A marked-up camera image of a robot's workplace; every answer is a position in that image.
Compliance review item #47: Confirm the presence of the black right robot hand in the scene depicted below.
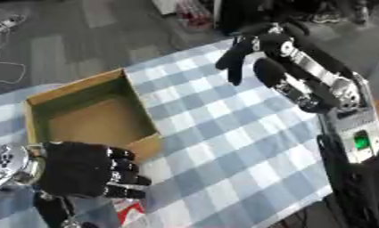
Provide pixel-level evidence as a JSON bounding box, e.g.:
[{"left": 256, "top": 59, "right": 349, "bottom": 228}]
[{"left": 214, "top": 22, "right": 358, "bottom": 114}]

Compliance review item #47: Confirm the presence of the person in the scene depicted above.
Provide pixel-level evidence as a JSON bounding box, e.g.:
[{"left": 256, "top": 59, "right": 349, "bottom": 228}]
[{"left": 217, "top": 0, "right": 372, "bottom": 36}]

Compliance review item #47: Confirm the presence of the white cable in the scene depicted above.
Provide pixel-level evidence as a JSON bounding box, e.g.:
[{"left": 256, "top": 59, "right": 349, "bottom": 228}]
[{"left": 0, "top": 29, "right": 29, "bottom": 85}]

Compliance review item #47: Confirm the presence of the red and white bag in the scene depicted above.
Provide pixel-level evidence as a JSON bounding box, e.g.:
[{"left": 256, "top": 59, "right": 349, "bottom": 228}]
[{"left": 175, "top": 0, "right": 214, "bottom": 30}]

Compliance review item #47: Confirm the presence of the red and white packet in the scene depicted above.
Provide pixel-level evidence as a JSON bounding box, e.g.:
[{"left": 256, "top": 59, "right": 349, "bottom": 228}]
[{"left": 112, "top": 198, "right": 149, "bottom": 226}]

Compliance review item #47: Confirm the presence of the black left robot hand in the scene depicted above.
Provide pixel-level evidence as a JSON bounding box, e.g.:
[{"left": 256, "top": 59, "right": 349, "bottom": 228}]
[{"left": 31, "top": 141, "right": 153, "bottom": 228}]

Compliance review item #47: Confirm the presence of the tan cardboard box green inside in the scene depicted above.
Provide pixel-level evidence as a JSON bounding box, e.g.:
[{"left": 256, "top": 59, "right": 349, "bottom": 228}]
[{"left": 21, "top": 68, "right": 164, "bottom": 163}]

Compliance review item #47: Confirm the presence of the white power strip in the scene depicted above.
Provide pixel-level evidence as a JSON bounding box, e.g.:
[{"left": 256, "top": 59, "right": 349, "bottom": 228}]
[{"left": 0, "top": 13, "right": 29, "bottom": 34}]

